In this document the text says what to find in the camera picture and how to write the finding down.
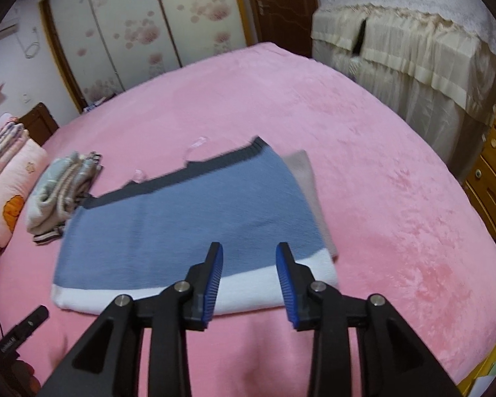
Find colour block knit sweater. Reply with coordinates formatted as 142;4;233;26
52;138;338;315

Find folded grey knit clothes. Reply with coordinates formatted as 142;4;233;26
25;152;103;245

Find pink clothes hanger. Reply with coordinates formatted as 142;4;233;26
129;136;209;184

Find yellow object under bed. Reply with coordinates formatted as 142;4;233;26
458;346;496;397

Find folded pink quilt stack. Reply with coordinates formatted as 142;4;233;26
0;113;49;247

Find dark wooden headboard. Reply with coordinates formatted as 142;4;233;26
19;102;59;146

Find cream lace covered furniture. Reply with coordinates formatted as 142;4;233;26
311;0;496;180

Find white air conditioner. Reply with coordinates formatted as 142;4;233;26
0;22;19;40

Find floral sliding wardrobe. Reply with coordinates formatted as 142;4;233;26
40;0;252;110

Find dark brown wooden door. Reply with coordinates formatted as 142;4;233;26
250;0;318;58

